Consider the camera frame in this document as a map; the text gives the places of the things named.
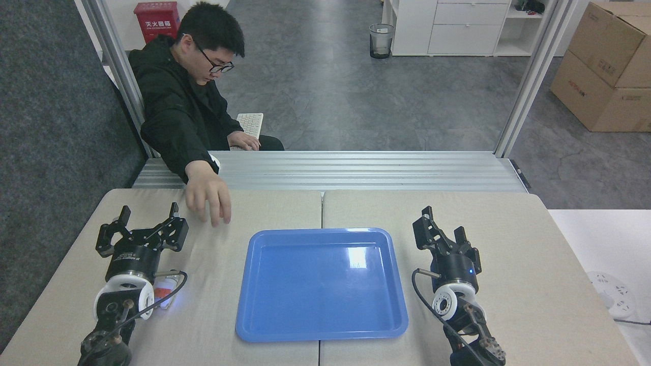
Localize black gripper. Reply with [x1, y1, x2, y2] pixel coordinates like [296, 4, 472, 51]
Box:
[412, 206, 483, 288]
[95, 202, 189, 283]

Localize large cardboard box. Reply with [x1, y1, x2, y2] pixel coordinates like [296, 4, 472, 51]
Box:
[567, 2, 651, 90]
[550, 50, 651, 133]

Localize silver aluminium post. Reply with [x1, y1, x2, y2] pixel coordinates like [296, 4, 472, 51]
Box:
[494, 0, 578, 159]
[81, 0, 154, 159]

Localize grey felt partition panel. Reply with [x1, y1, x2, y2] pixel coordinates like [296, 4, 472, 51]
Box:
[0, 0, 149, 352]

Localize white drawer cabinet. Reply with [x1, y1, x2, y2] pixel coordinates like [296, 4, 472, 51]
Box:
[381, 0, 548, 57]

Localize white orange switch part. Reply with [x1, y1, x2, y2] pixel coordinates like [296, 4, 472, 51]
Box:
[152, 274, 183, 310]

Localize blue plastic tray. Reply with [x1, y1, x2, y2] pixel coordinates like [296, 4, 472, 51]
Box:
[235, 228, 409, 342]

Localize person's right hand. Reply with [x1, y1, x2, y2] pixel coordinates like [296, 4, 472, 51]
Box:
[184, 160, 232, 227]

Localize white round power socket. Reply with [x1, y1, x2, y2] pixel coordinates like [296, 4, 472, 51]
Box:
[586, 271, 637, 320]

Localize grey mesh trash bin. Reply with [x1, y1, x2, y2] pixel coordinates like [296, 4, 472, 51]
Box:
[369, 23, 395, 59]

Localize person's left hand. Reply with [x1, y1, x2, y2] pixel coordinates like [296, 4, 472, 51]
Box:
[227, 131, 261, 151]

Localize ribbed aluminium platform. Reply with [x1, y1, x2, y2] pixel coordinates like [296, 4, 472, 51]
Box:
[132, 150, 530, 193]

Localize person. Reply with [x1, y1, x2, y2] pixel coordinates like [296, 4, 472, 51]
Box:
[127, 2, 285, 227]

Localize red fire equipment box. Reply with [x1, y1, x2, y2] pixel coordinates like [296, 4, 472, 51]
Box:
[134, 2, 182, 44]

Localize black framed glasses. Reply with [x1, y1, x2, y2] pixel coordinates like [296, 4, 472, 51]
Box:
[183, 35, 235, 74]

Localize white keyboard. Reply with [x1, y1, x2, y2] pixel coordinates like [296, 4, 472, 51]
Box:
[236, 113, 264, 139]

